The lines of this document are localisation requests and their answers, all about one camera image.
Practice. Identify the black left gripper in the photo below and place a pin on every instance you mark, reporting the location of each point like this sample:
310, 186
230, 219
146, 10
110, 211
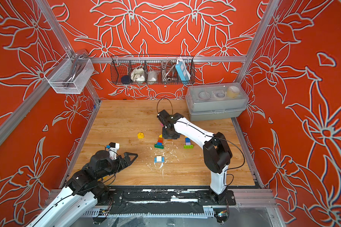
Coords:
128, 162

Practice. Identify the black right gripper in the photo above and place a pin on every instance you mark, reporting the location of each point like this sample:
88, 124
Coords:
175, 137

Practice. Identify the dark green lego plate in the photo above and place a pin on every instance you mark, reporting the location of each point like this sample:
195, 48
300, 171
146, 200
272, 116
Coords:
159, 146

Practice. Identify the lime green lego brick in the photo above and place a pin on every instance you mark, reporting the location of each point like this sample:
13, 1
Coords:
188, 146

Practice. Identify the light blue lego plate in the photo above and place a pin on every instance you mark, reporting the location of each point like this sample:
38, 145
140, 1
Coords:
163, 160

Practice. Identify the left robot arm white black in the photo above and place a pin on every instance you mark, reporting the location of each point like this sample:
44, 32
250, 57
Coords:
84, 190

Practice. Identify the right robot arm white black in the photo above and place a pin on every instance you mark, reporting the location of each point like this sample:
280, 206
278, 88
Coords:
216, 151

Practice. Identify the yellow lego brick rear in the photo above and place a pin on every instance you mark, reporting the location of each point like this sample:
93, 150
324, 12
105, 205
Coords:
140, 135

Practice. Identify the grey plastic storage box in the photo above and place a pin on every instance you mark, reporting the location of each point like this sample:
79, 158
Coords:
214, 102

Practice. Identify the white crumpled bag in basket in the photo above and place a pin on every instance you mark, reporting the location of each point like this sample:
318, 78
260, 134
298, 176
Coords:
138, 75

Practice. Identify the light blue box in basket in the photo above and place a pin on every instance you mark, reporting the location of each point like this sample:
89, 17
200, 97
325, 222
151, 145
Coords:
182, 70

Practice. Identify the metal tongs in bin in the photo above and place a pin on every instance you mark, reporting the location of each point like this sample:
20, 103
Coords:
78, 66

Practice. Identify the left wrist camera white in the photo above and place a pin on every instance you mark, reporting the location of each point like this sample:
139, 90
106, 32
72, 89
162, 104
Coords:
112, 149

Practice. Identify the black wire wall basket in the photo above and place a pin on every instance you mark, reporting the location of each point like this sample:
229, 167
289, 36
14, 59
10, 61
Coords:
157, 72

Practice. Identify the aluminium rear rail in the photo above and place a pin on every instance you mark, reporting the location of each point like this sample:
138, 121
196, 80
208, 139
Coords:
197, 59

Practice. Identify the clear plastic wall bin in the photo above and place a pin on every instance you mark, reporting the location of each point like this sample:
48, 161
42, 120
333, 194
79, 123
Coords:
56, 79

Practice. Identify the aluminium frame rail left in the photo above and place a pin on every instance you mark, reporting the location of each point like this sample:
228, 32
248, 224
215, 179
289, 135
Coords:
21, 112

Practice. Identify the aluminium frame post left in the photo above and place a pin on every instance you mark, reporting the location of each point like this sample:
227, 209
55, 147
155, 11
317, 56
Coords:
63, 40

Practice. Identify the aluminium frame post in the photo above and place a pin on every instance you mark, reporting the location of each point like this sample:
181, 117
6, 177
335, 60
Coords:
63, 40
265, 19

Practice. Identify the aluminium frame post right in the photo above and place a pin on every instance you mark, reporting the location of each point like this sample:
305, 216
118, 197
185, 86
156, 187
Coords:
265, 19

